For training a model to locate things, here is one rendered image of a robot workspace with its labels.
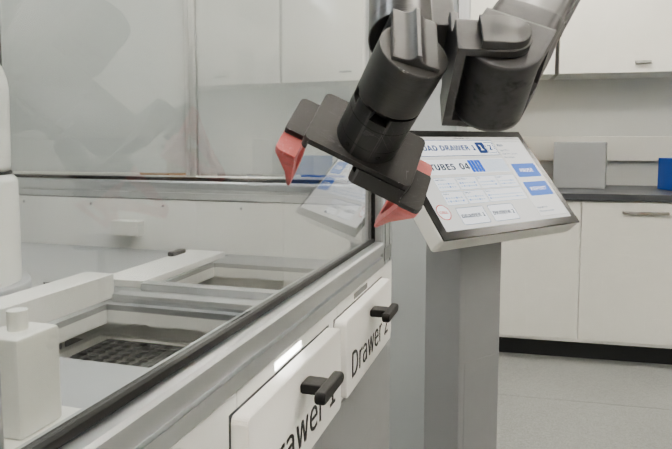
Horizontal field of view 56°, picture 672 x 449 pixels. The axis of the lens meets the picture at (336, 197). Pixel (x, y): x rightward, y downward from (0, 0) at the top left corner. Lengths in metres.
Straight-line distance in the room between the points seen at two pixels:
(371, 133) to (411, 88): 0.06
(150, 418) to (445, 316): 1.23
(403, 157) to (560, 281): 3.05
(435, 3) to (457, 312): 1.14
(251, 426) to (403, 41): 0.36
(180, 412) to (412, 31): 0.34
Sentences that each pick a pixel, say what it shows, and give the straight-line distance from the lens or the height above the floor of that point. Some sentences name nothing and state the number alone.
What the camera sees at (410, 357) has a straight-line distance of 2.35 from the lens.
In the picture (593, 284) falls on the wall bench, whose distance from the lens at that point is 3.61.
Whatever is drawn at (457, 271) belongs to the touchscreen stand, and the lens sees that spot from 1.59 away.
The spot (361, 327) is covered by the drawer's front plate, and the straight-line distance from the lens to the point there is 0.96.
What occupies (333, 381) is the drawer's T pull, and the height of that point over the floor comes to 0.91.
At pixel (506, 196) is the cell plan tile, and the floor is 1.04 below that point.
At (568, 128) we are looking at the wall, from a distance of 4.22.
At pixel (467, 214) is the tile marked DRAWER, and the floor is 1.01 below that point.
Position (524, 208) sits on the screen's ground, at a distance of 1.63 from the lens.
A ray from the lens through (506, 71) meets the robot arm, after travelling 0.48.
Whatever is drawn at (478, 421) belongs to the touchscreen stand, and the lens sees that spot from 1.76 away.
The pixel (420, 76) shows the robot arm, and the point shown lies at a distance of 0.48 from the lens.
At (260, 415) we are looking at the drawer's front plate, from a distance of 0.62.
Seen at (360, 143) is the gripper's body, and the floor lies 1.17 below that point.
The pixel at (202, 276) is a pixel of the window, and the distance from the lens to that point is 0.56.
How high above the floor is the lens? 1.17
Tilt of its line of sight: 5 degrees down
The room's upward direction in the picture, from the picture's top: straight up
